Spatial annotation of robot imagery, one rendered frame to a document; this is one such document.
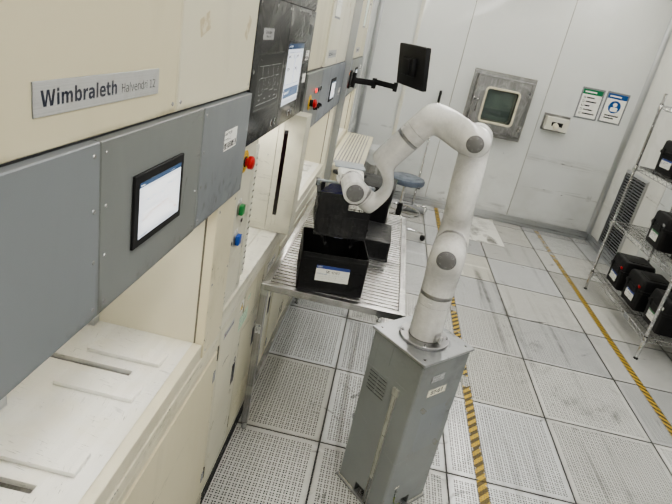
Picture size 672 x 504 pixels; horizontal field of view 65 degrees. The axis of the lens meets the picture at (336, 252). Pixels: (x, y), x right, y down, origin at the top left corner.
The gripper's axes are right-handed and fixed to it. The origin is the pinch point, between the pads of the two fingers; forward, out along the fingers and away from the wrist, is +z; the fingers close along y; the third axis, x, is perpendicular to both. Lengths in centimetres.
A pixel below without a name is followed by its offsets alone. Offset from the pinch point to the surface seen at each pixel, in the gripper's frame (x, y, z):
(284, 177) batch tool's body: -11.9, -25.0, 17.0
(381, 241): -39, 26, 29
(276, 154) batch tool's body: -2.7, -29.7, 17.9
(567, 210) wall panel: -98, 308, 374
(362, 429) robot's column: -95, 21, -40
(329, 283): -44.3, -0.7, -13.9
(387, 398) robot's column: -73, 25, -46
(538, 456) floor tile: -126, 120, -9
